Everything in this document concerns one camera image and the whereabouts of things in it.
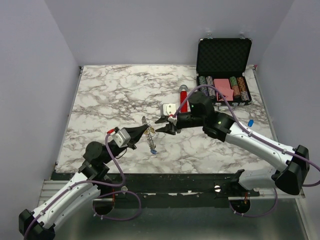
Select purple cable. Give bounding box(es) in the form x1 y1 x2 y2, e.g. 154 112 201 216
23 128 142 240
169 85 320 218

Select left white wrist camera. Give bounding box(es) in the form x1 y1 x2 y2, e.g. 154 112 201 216
111 127 131 144

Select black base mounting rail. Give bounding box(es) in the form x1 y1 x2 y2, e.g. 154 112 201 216
92 173 260 213

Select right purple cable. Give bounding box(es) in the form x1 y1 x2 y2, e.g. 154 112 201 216
169 85 320 218

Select pink playing cards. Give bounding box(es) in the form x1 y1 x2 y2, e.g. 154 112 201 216
213 78 234 101

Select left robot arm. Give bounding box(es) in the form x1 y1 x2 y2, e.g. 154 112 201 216
18 124 148 240

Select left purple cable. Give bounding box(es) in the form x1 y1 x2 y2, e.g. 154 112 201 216
23 128 142 240

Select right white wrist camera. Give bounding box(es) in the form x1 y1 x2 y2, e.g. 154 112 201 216
161 103 177 124

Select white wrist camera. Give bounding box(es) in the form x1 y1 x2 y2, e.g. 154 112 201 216
161 103 177 124
111 127 131 144

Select red glitter microphone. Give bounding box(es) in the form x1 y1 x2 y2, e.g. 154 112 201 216
179 84 189 113

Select black poker chip case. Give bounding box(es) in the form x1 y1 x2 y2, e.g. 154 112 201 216
196 37 252 106

